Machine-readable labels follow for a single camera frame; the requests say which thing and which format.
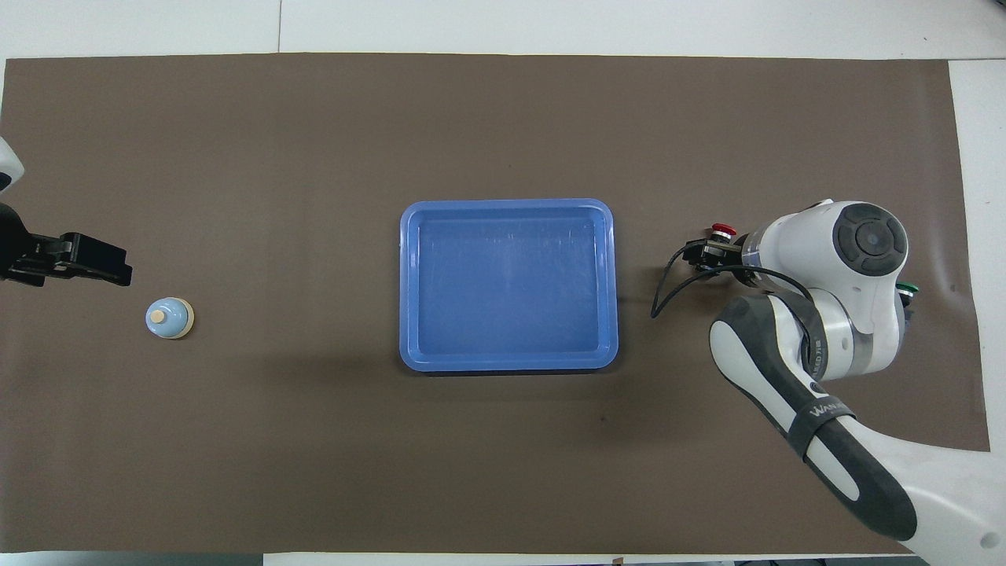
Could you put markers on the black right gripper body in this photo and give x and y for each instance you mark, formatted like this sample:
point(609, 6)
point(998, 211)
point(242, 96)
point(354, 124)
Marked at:
point(721, 255)

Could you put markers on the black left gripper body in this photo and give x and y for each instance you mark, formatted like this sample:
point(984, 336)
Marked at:
point(23, 255)

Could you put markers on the red push button switch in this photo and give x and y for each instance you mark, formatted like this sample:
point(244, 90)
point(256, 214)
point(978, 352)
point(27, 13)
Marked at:
point(724, 230)

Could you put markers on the green push button switch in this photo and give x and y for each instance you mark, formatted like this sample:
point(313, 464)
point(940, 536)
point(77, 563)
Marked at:
point(909, 288)

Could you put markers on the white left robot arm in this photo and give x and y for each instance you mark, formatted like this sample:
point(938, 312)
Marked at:
point(8, 165)

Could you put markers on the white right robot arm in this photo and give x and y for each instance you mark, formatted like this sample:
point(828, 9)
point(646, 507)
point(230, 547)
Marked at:
point(864, 259)

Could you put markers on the light blue call bell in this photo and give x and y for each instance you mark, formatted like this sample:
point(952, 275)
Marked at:
point(174, 314)

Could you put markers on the blue plastic tray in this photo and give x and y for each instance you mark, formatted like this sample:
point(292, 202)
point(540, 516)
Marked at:
point(508, 287)

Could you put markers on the brown table mat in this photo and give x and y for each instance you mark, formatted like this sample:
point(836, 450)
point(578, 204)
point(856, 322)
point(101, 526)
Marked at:
point(314, 432)

